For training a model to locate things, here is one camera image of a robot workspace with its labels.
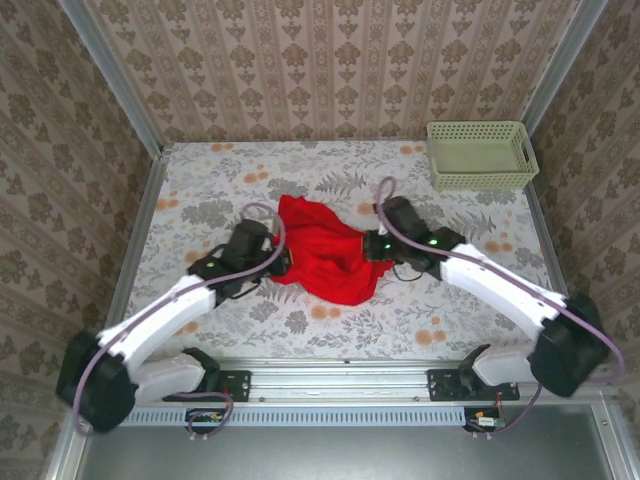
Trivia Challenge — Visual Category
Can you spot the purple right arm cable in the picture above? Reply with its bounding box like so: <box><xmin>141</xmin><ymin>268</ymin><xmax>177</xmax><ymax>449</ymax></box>
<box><xmin>374</xmin><ymin>178</ymin><xmax>626</xmax><ymax>440</ymax></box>

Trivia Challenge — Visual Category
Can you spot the grey metal sheet panel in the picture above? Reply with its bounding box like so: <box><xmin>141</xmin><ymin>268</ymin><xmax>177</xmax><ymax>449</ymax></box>
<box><xmin>47</xmin><ymin>405</ymin><xmax>640</xmax><ymax>480</ymax></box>

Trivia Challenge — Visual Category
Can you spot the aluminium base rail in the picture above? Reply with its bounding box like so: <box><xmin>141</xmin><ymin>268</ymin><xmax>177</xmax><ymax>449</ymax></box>
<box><xmin>74</xmin><ymin>357</ymin><xmax>619</xmax><ymax>405</ymax></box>

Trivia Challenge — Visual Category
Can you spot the small electronics board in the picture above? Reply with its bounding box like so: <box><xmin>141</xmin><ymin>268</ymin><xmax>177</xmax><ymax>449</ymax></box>
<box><xmin>463</xmin><ymin>407</ymin><xmax>506</xmax><ymax>434</ymax></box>
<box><xmin>185</xmin><ymin>407</ymin><xmax>227</xmax><ymax>435</ymax></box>

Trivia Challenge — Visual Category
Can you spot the aluminium frame post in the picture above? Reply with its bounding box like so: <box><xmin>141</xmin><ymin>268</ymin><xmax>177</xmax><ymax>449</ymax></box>
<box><xmin>57</xmin><ymin>0</ymin><xmax>166</xmax><ymax>157</ymax></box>
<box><xmin>519</xmin><ymin>0</ymin><xmax>609</xmax><ymax>137</ymax></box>

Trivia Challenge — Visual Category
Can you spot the floral table cover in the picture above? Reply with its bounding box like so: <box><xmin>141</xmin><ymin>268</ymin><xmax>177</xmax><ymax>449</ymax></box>
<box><xmin>114</xmin><ymin>140</ymin><xmax>576</xmax><ymax>361</ymax></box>

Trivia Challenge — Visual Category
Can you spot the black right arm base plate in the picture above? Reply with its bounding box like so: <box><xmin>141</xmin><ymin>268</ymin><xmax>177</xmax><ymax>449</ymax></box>
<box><xmin>427</xmin><ymin>368</ymin><xmax>521</xmax><ymax>403</ymax></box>

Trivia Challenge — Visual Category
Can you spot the pale green plastic basket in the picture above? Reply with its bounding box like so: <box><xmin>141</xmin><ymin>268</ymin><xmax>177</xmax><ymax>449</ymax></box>
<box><xmin>425</xmin><ymin>120</ymin><xmax>541</xmax><ymax>192</ymax></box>

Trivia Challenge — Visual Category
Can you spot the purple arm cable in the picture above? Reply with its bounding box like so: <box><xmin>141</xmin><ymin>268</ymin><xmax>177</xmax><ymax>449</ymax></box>
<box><xmin>72</xmin><ymin>202</ymin><xmax>287</xmax><ymax>442</ymax></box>
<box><xmin>374</xmin><ymin>178</ymin><xmax>626</xmax><ymax>440</ymax></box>

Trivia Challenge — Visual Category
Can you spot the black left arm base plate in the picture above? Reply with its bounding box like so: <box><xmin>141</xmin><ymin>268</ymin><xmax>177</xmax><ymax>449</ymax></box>
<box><xmin>162</xmin><ymin>368</ymin><xmax>252</xmax><ymax>404</ymax></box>

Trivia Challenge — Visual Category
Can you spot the grey slotted cable duct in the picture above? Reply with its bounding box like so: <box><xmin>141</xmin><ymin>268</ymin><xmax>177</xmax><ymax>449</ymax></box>
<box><xmin>119</xmin><ymin>404</ymin><xmax>467</xmax><ymax>429</ymax></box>

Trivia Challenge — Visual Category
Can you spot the aluminium table side rail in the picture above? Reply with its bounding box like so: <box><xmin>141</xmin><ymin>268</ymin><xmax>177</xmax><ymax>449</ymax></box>
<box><xmin>524</xmin><ymin>183</ymin><xmax>592</xmax><ymax>364</ymax></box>
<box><xmin>106</xmin><ymin>144</ymin><xmax>172</xmax><ymax>326</ymax></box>

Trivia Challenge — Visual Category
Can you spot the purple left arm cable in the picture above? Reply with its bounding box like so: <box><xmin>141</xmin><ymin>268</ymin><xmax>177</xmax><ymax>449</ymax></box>
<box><xmin>72</xmin><ymin>202</ymin><xmax>287</xmax><ymax>442</ymax></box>

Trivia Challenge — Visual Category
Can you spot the red t-shirt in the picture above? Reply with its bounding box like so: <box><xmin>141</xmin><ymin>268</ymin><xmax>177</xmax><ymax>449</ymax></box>
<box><xmin>269</xmin><ymin>193</ymin><xmax>394</xmax><ymax>307</ymax></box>

